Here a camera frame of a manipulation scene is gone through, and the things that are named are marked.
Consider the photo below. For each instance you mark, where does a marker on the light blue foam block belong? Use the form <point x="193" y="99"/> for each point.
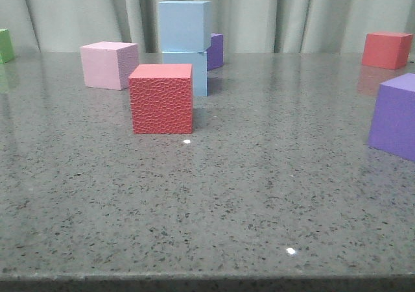
<point x="185" y="26"/>
<point x="199" y="65"/>

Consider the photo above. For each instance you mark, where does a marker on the red textured foam block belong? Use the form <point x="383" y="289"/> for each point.
<point x="161" y="99"/>

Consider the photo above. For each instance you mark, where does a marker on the purple foam block far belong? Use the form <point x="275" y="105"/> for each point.
<point x="215" y="53"/>

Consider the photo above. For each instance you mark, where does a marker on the purple foam block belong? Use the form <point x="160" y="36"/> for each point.
<point x="215" y="53"/>
<point x="392" y="128"/>

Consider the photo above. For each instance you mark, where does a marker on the pink foam block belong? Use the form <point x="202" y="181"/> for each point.
<point x="108" y="65"/>

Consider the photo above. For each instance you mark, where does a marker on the purple foam block near right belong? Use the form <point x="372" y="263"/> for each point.
<point x="392" y="128"/>

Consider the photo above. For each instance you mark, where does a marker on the red foam block far right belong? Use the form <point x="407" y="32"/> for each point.
<point x="388" y="50"/>

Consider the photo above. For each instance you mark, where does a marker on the grey-green curtain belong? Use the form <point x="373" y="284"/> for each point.
<point x="249" y="26"/>

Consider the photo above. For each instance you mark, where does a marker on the green foam block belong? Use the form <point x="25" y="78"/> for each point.
<point x="6" y="48"/>

